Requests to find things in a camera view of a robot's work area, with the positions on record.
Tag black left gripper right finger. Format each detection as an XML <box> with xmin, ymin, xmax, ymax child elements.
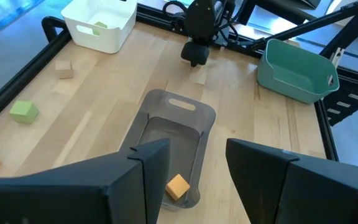
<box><xmin>225</xmin><ymin>138</ymin><xmax>358</xmax><ymax>224</ymax></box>

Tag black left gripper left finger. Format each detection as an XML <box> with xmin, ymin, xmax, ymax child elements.
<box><xmin>0</xmin><ymin>138</ymin><xmax>172</xmax><ymax>224</ymax></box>

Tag natural wooden block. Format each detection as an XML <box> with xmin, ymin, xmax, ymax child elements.
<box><xmin>187</xmin><ymin>66</ymin><xmax>208</xmax><ymax>86</ymax></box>
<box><xmin>54</xmin><ymin>60</ymin><xmax>75</xmax><ymax>80</ymax></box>

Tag grey translucent plastic bin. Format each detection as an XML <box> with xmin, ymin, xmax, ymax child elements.
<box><xmin>118</xmin><ymin>88</ymin><xmax>217</xmax><ymax>210</ymax></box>

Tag green wooden block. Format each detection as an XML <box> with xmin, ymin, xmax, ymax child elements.
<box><xmin>92</xmin><ymin>21</ymin><xmax>109</xmax><ymax>36</ymax></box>
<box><xmin>9</xmin><ymin>100</ymin><xmax>40</xmax><ymax>125</ymax></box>

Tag white plastic bin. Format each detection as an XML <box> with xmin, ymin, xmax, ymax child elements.
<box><xmin>60</xmin><ymin>0</ymin><xmax>139</xmax><ymax>55</ymax></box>

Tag teal plastic bin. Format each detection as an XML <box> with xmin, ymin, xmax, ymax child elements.
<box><xmin>256</xmin><ymin>38</ymin><xmax>341</xmax><ymax>105</ymax></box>

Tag black cable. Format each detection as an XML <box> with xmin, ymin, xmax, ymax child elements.
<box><xmin>162</xmin><ymin>0</ymin><xmax>188</xmax><ymax>32</ymax></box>

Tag black diagonal frame strut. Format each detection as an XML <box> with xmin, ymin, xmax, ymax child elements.
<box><xmin>239</xmin><ymin>0</ymin><xmax>358</xmax><ymax>52</ymax></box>
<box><xmin>319</xmin><ymin>8</ymin><xmax>358</xmax><ymax>60</ymax></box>

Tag black aluminium table frame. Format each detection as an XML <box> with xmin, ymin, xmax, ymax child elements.
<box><xmin>0</xmin><ymin>2</ymin><xmax>358</xmax><ymax>162</ymax></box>

